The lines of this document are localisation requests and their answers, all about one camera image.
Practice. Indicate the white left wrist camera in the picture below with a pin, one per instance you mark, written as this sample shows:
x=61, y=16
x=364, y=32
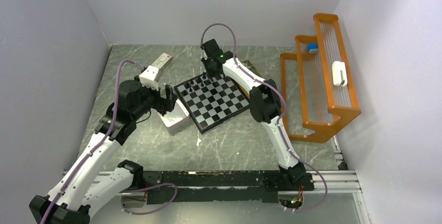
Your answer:
x=150, y=77

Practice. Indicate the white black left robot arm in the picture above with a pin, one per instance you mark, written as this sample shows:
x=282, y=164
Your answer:
x=76, y=199

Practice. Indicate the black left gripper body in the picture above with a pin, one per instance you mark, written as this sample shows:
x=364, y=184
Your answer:
x=156, y=101

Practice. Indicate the blue round object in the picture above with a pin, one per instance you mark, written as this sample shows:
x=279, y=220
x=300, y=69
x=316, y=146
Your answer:
x=312, y=48

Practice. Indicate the pink metal tin box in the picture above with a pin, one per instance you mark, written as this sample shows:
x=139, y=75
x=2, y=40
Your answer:
x=176, y=120

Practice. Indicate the black mounting rail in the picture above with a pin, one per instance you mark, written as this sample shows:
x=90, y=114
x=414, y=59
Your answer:
x=207, y=186

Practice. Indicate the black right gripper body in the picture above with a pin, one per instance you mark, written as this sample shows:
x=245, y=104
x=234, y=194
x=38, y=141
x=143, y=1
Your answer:
x=209, y=70

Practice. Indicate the white red card box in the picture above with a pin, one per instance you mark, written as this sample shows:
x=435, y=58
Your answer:
x=162, y=61

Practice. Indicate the yellow tray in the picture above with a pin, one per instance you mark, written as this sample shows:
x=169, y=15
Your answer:
x=249, y=65

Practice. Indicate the black white chessboard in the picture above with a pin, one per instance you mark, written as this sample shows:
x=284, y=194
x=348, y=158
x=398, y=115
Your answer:
x=219, y=100

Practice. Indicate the orange wooden rack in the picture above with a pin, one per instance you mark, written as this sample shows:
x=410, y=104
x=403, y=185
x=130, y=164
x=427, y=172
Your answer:
x=326, y=109

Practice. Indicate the white plastic clip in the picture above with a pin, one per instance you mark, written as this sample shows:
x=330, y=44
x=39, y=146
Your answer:
x=339, y=74

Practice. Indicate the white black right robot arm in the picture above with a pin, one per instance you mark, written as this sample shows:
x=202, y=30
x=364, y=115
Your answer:
x=265, y=107

